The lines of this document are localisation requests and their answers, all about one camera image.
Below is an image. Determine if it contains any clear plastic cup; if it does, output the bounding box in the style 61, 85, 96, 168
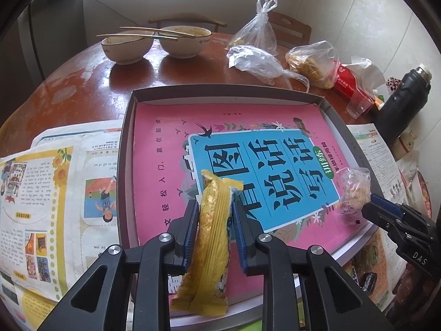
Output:
345, 88, 376, 118

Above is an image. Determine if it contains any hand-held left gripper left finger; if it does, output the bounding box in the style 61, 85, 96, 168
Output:
36, 200, 202, 331

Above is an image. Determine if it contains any red tissue pack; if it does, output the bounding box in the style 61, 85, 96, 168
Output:
329, 58, 386, 99

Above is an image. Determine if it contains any pink book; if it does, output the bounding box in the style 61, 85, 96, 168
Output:
133, 102, 371, 309

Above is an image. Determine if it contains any black thermos bottle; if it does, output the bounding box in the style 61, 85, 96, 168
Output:
374, 65, 433, 145

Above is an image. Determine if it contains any yellow snack packet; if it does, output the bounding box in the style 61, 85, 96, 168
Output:
171, 170, 243, 317

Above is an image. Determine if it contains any clear cracker packet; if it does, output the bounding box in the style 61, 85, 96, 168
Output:
336, 166, 373, 216

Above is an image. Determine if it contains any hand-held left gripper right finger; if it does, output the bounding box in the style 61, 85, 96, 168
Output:
232, 198, 397, 331

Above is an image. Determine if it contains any green label pancake packet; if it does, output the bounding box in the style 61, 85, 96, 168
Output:
345, 229, 400, 304

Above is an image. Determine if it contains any grey cardboard tray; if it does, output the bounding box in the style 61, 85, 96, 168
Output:
117, 88, 378, 318

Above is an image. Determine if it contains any tall clear plastic bag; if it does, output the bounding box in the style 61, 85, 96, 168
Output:
225, 0, 279, 56

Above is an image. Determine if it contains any newspaper with green header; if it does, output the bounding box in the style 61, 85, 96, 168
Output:
345, 122, 433, 235

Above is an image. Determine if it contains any flat clear plastic bag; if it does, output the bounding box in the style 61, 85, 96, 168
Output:
226, 46, 310, 92

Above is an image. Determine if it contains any newspaper with yellow border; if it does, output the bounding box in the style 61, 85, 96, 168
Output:
0, 119, 135, 318

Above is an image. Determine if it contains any brown wooden chair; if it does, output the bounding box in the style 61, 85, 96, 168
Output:
267, 10, 312, 50

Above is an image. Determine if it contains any grey refrigerator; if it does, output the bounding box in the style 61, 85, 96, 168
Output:
21, 3, 85, 80

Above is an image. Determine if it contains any small white bowl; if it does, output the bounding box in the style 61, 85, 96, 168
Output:
101, 35, 154, 65

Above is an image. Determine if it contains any plastic bag of yellow food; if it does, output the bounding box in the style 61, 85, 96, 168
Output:
285, 41, 340, 89

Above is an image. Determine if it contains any dark metal chair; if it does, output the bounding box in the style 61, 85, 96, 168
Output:
148, 13, 228, 33

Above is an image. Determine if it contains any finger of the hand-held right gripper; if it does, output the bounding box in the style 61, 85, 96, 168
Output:
361, 203, 404, 240
370, 194, 414, 219

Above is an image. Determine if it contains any large white bowl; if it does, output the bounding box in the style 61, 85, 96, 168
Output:
158, 26, 212, 59

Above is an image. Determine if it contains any wooden chopstick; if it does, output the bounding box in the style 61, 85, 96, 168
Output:
103, 34, 179, 41
96, 33, 155, 38
120, 28, 188, 38
119, 26, 194, 38

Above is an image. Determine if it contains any dark chocolate bar packet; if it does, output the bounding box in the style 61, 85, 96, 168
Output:
356, 272, 380, 293

